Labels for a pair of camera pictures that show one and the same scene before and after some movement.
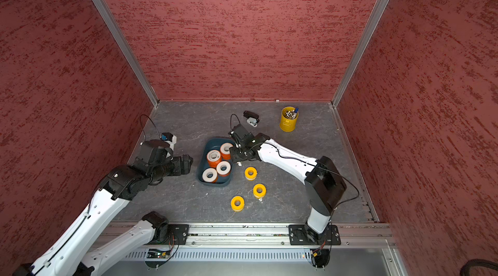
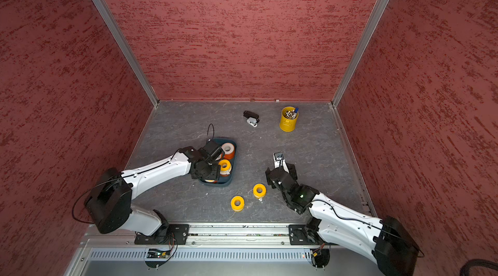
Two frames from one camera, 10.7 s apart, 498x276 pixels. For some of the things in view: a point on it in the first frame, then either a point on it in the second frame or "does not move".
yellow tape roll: x=237 y=208 does not move
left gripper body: x=176 y=166 -> x=209 y=172
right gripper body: x=238 y=154 -> x=270 y=180
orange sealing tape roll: x=225 y=150 does not move
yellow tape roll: x=259 y=195 does not move
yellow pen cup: x=288 y=118 does not move
